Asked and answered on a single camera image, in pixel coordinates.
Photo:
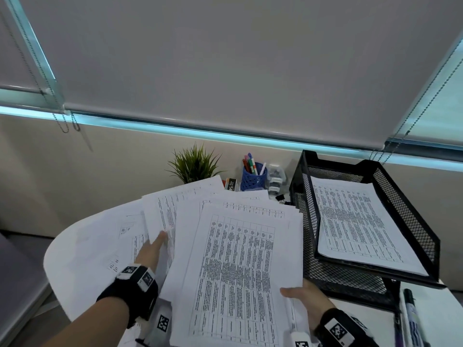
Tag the dark blue pen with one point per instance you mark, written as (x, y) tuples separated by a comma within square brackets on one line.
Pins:
[(399, 332)]

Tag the green and white pen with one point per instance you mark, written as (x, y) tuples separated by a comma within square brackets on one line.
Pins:
[(254, 166)]

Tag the black mesh paper tray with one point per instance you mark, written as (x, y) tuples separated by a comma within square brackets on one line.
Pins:
[(309, 227)]

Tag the blue pen holder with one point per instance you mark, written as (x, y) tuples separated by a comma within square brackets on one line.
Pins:
[(255, 182)]

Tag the white box with dark label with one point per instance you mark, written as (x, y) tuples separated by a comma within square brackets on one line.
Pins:
[(230, 184)]

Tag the black left wristband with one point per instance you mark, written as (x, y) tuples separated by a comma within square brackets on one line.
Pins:
[(123, 296)]

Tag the cluster of black binder clips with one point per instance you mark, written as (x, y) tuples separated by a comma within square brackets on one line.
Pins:
[(280, 198)]

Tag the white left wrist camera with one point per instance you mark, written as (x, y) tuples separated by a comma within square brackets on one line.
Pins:
[(163, 323)]

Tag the black marker pen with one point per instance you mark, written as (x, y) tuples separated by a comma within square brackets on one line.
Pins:
[(410, 303)]

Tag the white tape dispenser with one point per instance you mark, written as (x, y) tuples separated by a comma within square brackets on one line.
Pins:
[(276, 177)]

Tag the white table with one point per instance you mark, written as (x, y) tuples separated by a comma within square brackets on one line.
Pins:
[(445, 318)]

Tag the person's right hand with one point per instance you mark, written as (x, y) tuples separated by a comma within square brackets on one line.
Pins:
[(313, 301)]

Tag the person's left hand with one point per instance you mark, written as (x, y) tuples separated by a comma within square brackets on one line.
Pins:
[(152, 254)]

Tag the glass window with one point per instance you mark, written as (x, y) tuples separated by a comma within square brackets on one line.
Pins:
[(181, 132)]

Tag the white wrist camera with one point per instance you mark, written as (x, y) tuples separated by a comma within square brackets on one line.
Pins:
[(163, 323), (302, 339)]

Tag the grey low cabinet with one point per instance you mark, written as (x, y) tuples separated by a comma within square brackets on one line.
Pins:
[(18, 296)]

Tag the red pen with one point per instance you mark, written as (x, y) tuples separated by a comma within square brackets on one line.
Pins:
[(246, 166)]

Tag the person's left forearm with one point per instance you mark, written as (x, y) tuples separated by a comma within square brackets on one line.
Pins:
[(90, 325)]

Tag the printed paper bundle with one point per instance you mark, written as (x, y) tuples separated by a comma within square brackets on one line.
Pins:
[(235, 267), (361, 224)]

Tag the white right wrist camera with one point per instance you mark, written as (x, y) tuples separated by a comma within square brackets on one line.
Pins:
[(302, 339)]

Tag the potted green plant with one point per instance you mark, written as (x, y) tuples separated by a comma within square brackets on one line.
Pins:
[(195, 166)]

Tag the wide grey roller blind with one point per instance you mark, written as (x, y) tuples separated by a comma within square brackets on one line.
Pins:
[(231, 61)]

